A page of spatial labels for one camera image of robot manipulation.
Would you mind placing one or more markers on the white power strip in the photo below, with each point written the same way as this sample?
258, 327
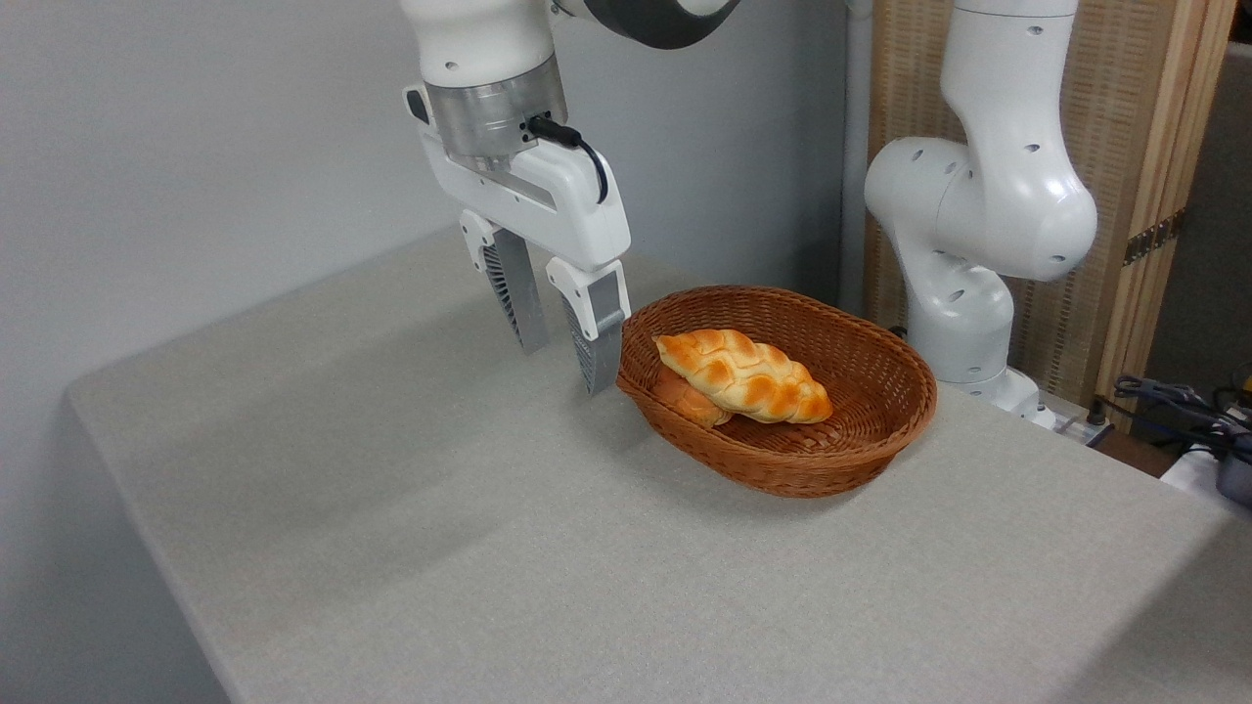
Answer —
1081, 427

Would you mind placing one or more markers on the dark metal screen hinge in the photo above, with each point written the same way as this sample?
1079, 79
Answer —
1154, 237

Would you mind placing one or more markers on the wooden rattan folding screen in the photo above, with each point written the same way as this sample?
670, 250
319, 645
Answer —
1125, 98

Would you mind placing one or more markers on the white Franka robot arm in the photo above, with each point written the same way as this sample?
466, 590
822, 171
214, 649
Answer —
978, 196

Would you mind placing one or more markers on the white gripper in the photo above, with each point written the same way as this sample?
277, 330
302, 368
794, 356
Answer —
567, 210

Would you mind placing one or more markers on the long braided bread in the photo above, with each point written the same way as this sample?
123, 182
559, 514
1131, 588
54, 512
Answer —
743, 376

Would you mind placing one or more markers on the round bread roll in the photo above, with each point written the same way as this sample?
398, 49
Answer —
685, 399

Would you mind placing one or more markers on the brown wicker basket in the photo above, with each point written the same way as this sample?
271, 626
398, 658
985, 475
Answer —
861, 391

